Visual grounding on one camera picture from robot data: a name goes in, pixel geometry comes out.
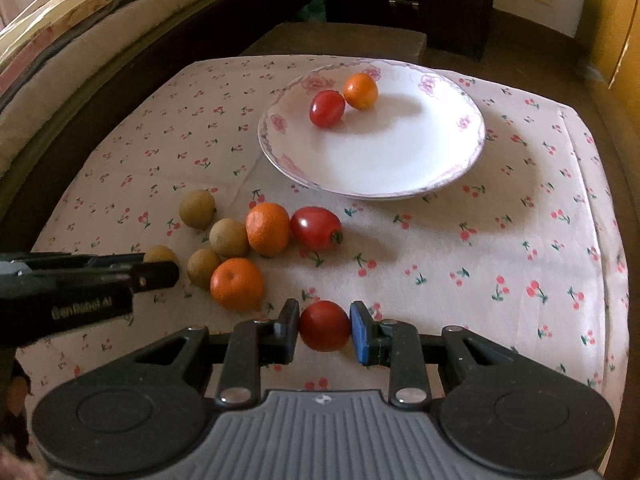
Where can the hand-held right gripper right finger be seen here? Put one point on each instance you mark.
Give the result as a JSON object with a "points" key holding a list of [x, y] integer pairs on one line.
{"points": [[359, 332]]}

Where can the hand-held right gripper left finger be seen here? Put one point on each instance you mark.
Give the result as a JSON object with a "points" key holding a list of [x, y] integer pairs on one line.
{"points": [[287, 331]]}

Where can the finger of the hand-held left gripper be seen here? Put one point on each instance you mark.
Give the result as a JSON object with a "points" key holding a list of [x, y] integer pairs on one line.
{"points": [[155, 276], [115, 259]]}

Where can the brown longan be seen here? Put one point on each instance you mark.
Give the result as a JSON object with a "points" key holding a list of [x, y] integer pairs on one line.
{"points": [[229, 237], [161, 254], [198, 208], [202, 268]]}

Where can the small orange mandarin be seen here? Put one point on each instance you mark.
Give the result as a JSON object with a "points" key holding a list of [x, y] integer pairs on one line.
{"points": [[360, 91], [236, 284], [268, 229]]}

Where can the red cherry tomato with stem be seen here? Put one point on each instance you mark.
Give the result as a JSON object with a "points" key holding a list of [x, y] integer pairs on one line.
{"points": [[315, 229]]}

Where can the white floral-rimmed plate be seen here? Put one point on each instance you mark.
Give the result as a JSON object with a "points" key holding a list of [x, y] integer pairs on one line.
{"points": [[390, 150]]}

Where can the cherry-print white tablecloth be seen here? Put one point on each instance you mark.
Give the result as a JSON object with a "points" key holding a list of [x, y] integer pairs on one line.
{"points": [[450, 260]]}

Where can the beige mattress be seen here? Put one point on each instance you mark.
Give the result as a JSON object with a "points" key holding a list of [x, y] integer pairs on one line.
{"points": [[165, 15]]}

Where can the floral bed blanket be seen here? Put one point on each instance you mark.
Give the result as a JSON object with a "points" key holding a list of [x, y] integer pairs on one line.
{"points": [[65, 5]]}

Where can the wooden stool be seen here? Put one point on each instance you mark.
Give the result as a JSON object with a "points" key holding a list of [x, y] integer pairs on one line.
{"points": [[340, 40]]}

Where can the green bag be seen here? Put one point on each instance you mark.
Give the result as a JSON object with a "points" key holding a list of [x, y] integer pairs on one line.
{"points": [[314, 7]]}

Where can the dark wooden bed frame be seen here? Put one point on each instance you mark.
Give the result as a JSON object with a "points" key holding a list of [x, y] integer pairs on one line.
{"points": [[130, 80]]}

